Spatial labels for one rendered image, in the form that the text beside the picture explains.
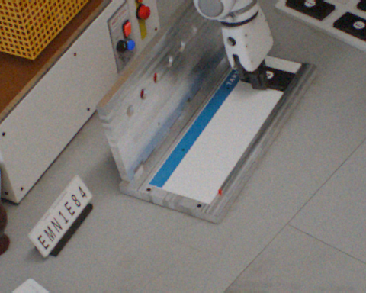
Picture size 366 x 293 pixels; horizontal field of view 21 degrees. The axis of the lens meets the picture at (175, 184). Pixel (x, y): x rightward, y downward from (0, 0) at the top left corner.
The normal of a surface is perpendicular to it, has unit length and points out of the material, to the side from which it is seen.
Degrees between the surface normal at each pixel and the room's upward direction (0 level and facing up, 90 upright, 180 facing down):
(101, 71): 90
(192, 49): 83
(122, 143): 83
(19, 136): 90
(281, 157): 0
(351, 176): 0
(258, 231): 0
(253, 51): 77
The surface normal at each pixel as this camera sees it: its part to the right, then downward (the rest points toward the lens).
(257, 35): 0.83, 0.12
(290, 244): -0.12, -0.69
